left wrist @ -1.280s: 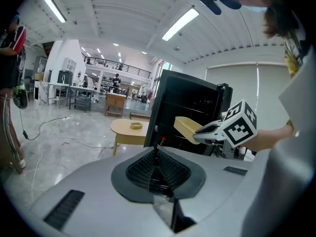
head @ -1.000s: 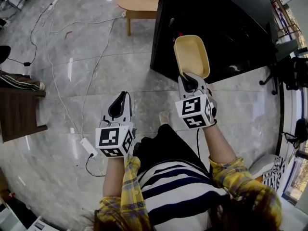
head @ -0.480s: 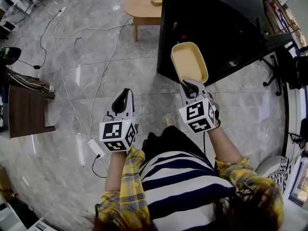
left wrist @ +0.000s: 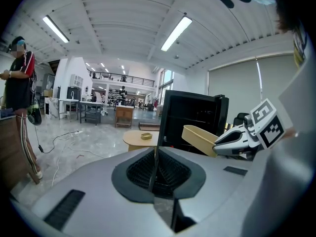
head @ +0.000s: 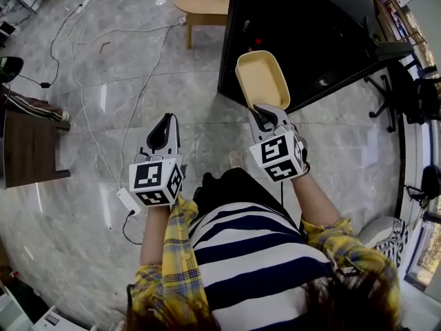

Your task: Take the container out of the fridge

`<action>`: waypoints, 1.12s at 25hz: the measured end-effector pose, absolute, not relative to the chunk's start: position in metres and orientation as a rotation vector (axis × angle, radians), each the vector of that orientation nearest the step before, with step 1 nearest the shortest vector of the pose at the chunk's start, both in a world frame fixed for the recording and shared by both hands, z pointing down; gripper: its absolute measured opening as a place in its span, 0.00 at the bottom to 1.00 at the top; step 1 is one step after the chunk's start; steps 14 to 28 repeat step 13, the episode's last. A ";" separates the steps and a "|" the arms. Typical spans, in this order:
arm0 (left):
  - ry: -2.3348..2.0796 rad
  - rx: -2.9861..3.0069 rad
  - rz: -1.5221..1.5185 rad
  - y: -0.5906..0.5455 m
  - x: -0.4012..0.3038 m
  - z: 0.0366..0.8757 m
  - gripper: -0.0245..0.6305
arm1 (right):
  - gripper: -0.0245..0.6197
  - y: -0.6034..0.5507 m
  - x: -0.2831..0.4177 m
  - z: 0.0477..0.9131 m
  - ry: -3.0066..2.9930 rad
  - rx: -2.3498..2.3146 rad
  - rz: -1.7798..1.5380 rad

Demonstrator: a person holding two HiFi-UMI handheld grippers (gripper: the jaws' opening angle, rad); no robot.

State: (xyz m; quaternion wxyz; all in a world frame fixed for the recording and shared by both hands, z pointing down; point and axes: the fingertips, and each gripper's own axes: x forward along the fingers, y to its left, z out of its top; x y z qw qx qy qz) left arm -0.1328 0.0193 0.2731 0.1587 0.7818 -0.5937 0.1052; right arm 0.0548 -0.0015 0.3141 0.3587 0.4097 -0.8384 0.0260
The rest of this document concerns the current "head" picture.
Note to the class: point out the striped shirt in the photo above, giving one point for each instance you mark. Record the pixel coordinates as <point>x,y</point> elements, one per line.
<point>248,253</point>

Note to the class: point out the black office chair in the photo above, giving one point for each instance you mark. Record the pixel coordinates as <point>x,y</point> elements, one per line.
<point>410,91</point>

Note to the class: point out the black green hanging device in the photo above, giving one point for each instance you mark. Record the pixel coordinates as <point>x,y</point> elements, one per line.
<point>10,67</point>

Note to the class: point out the beige plastic tray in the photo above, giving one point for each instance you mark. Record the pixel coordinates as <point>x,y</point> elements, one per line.
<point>262,78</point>

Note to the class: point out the white appliance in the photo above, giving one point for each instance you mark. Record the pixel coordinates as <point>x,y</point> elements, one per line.
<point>20,316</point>

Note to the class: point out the white round stool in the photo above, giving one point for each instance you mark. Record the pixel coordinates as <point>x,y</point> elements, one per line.
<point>375,231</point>

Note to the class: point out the person's right forearm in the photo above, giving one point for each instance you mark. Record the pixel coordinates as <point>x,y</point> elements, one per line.
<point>313,202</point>

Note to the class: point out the person's left forearm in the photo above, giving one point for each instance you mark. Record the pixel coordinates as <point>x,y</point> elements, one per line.
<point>155,233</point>

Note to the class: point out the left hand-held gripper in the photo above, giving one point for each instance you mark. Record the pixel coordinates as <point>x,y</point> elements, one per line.
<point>155,178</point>

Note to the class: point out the black white patterned bag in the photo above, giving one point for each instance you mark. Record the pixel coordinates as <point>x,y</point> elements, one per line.
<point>396,243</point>

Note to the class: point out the black cabinet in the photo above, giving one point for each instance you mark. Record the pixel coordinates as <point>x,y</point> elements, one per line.
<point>310,29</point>

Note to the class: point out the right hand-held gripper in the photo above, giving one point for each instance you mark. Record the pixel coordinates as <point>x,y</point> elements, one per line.
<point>275,153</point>

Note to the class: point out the wooden chair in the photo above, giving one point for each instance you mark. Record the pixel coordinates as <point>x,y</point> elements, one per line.
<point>396,16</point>

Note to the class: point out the yellow plaid shirt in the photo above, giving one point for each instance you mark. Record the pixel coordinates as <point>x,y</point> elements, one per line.
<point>177,253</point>

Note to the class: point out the white power strip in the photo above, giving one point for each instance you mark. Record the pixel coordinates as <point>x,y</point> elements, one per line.
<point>128,202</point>
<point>82,6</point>

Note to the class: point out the dark wooden cabinet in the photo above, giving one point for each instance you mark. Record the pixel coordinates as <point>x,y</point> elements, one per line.
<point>31,150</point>

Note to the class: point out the beige shoe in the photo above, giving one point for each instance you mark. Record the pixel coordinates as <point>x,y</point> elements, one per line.
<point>236,159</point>

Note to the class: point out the black trousers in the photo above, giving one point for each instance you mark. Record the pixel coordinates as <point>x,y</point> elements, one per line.
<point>234,188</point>

